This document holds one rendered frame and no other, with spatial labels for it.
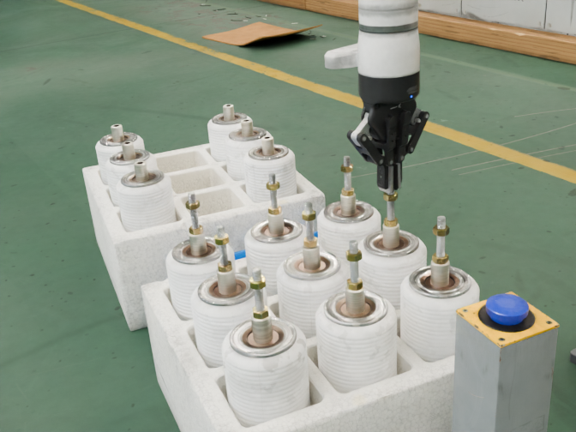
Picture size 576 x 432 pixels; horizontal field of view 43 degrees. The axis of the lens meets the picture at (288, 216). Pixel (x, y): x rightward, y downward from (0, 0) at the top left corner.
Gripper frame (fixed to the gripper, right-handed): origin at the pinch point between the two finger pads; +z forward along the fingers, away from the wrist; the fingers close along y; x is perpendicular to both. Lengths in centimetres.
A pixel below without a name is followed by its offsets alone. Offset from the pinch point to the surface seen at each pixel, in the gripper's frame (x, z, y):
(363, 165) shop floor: 68, 35, 60
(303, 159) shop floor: 85, 35, 53
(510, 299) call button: -26.8, 2.1, -10.9
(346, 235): 8.2, 11.4, -0.6
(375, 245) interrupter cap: 0.8, 9.8, -2.0
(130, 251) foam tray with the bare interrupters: 42, 19, -20
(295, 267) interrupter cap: 3.9, 9.8, -13.6
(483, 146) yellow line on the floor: 54, 35, 92
